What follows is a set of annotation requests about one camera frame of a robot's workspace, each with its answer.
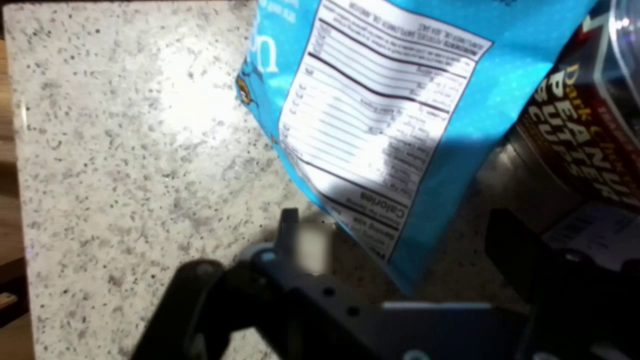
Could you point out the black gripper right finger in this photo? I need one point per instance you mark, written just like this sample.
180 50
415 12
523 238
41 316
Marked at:
573 306

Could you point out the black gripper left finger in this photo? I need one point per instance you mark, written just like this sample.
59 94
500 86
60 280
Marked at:
266 313

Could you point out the light blue snack pack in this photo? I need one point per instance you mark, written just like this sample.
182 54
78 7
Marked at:
373 101

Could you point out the black snack bag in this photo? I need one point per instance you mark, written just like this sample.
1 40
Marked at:
581 132

